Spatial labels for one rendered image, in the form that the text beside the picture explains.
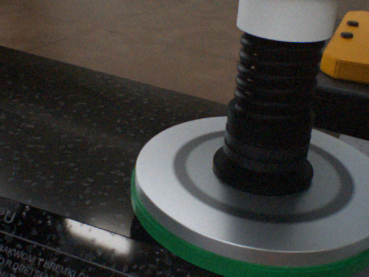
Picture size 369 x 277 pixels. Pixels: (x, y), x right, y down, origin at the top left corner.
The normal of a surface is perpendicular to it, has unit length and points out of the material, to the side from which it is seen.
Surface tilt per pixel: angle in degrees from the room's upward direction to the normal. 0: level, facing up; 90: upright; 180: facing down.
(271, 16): 90
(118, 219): 0
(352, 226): 0
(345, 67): 90
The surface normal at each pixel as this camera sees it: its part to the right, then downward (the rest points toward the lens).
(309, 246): 0.07, -0.89
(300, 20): 0.09, 0.47
